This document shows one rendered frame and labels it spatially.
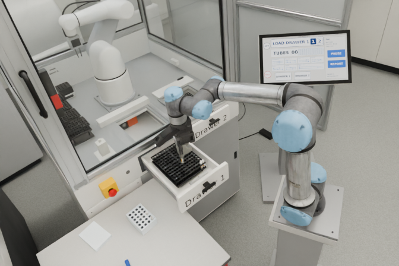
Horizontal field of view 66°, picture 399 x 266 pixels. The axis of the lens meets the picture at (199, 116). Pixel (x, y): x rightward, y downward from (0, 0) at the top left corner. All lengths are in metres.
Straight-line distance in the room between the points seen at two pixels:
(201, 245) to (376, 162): 1.89
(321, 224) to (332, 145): 1.56
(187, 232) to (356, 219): 1.40
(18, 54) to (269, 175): 2.00
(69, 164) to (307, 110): 0.96
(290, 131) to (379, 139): 2.25
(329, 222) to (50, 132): 1.19
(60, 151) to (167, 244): 0.59
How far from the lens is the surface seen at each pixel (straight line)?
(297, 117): 0.94
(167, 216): 1.52
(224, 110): 1.78
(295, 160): 1.06
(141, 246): 1.47
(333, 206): 1.54
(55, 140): 1.32
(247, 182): 2.58
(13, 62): 1.16
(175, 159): 1.55
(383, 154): 3.02
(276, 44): 1.93
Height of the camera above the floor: 1.99
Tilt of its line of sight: 38 degrees down
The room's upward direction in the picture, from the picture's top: 7 degrees counter-clockwise
